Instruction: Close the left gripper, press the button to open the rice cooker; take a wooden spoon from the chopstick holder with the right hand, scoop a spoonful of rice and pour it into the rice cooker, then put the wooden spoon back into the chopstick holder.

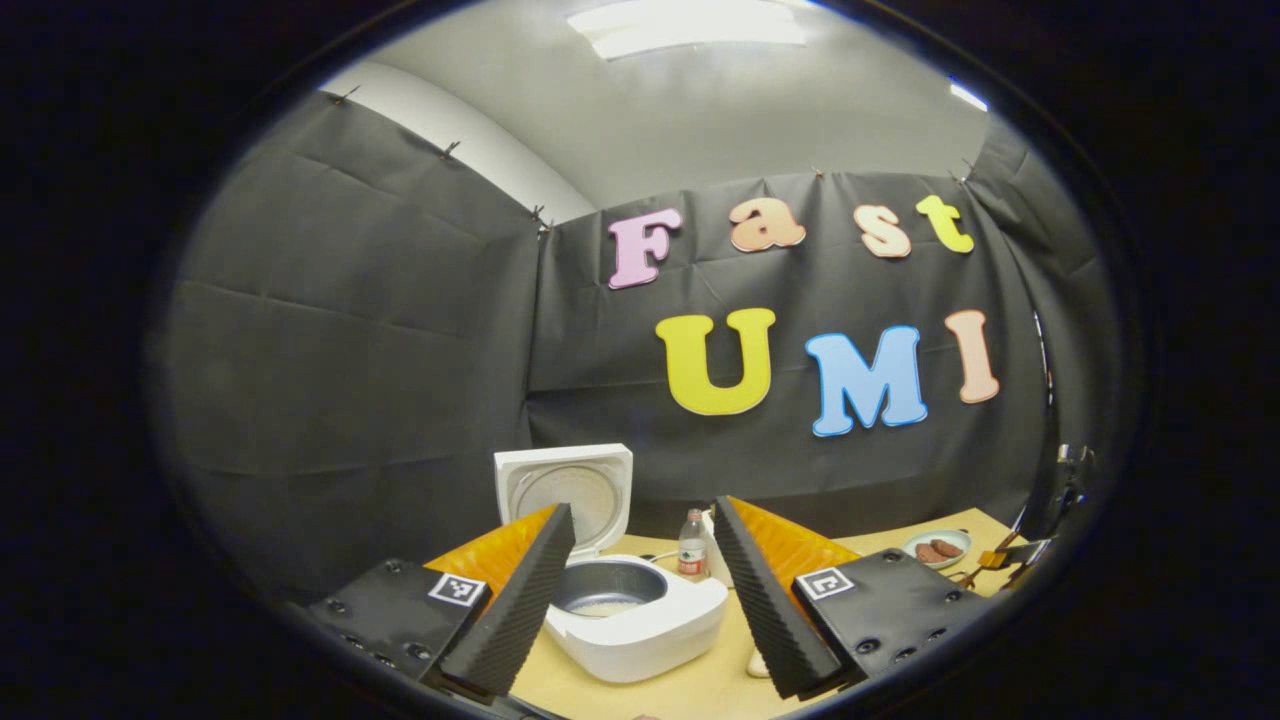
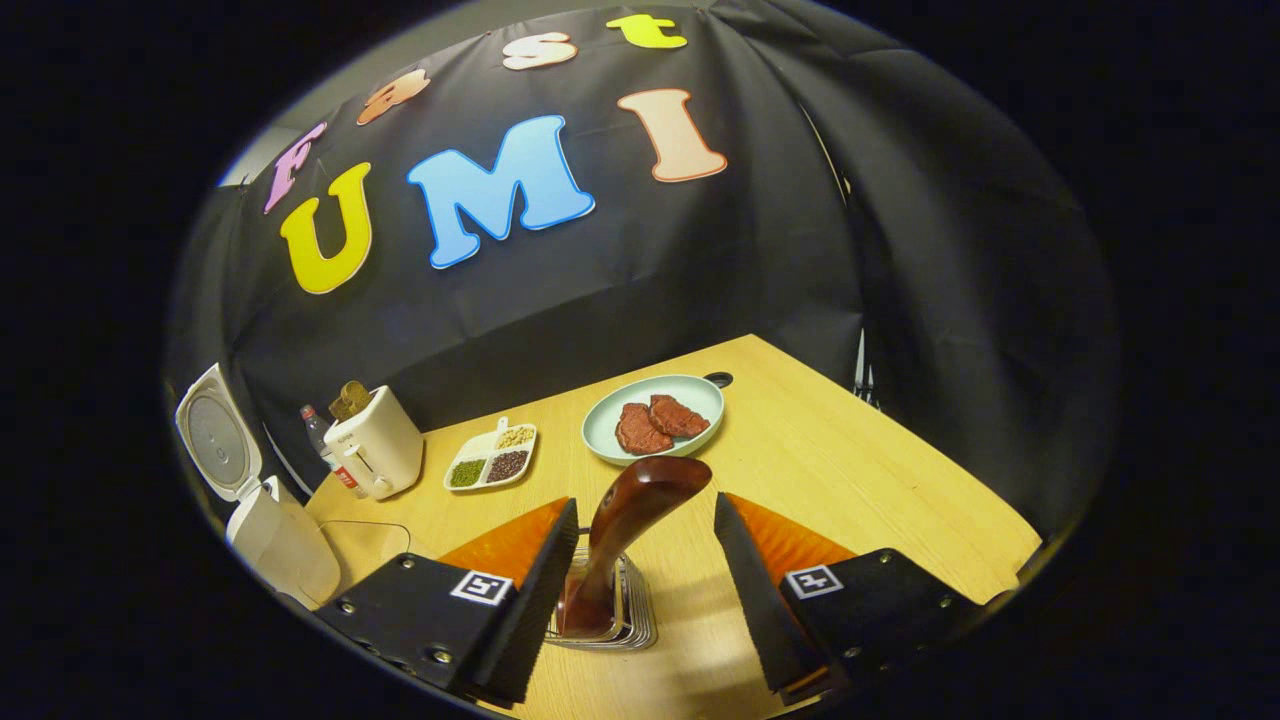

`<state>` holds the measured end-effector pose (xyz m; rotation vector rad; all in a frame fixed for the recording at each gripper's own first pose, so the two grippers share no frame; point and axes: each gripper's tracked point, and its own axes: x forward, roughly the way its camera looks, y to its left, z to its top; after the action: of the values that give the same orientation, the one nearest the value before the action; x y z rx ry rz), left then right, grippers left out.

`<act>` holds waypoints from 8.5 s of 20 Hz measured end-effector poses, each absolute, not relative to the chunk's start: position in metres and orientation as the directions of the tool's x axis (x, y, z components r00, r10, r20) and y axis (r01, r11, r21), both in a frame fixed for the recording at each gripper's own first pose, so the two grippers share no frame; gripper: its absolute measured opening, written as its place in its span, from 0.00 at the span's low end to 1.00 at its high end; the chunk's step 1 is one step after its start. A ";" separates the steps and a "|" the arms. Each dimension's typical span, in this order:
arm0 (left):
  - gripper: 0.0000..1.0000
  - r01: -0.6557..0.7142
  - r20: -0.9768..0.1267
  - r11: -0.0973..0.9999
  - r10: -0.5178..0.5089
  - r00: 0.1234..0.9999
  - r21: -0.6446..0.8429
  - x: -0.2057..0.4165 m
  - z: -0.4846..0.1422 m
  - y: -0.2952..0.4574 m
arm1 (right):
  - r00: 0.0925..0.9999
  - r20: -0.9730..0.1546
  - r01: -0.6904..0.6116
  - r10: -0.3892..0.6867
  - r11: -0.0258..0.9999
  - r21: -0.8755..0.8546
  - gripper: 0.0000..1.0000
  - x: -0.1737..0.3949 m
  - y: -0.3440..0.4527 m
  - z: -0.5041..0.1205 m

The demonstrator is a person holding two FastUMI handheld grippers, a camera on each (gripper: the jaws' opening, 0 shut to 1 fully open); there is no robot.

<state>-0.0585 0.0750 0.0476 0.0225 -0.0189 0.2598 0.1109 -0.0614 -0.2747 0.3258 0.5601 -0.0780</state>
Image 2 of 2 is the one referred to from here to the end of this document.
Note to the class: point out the white rice cooker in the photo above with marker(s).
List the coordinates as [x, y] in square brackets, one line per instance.
[285, 550]

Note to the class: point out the brown toast slice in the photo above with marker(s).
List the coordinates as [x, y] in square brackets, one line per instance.
[342, 408]
[358, 396]

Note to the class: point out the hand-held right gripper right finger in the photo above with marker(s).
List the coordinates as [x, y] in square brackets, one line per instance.
[760, 610]

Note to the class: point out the white toaster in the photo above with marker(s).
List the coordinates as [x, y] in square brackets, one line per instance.
[385, 440]

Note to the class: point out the black backdrop cloth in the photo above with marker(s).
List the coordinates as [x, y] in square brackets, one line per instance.
[650, 260]

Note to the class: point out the white divided dish with beans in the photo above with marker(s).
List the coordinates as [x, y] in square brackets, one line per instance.
[490, 452]

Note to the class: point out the dark wooden spoon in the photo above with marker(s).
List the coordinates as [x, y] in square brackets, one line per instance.
[630, 510]

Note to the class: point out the plastic bottle with red label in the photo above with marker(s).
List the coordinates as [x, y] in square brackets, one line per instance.
[318, 430]

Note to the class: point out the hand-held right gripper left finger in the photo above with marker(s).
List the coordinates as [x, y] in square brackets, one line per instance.
[535, 610]

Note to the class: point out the red meat piece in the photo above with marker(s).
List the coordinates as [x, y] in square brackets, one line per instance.
[680, 415]
[640, 430]

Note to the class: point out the pale green plate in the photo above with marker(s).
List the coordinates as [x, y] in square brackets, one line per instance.
[690, 393]

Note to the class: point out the black table grommet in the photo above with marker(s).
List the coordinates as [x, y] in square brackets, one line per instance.
[718, 380]

